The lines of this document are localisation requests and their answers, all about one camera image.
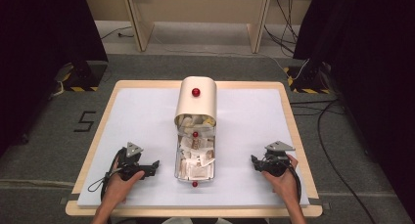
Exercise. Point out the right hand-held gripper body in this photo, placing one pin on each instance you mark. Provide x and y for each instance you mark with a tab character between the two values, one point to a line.
277	160

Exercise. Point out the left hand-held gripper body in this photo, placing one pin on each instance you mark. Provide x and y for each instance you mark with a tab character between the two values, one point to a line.
129	162

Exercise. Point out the person's left hand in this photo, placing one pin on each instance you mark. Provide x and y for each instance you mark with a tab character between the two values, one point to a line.
120	185

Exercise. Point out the person's right hand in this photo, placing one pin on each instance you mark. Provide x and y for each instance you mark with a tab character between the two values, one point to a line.
284	185

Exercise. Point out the white table mat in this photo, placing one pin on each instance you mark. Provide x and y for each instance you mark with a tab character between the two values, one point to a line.
248	129

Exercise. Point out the pile of white paper packets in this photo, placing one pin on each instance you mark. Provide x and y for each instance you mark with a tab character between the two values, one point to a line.
195	160

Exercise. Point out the long clear drawer, red knob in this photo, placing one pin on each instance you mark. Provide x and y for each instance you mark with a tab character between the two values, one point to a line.
195	176

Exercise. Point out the wooden table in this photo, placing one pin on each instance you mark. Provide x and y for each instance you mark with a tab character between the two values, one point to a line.
295	119

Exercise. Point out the small clear drawer, red knob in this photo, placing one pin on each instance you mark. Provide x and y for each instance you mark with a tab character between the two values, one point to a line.
195	130

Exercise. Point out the pile of cream yellow pieces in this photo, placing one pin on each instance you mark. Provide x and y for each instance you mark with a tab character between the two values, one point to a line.
192	121

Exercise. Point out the beige rounded lid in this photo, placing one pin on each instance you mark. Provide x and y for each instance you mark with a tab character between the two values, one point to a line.
195	101

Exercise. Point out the black stand base, striped tape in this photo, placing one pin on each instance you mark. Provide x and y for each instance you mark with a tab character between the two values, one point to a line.
83	75
308	79

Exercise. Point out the black curtain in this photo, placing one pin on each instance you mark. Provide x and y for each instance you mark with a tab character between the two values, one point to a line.
372	70
36	54

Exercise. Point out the wooden desk frame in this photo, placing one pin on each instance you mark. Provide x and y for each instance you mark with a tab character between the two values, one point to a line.
140	28

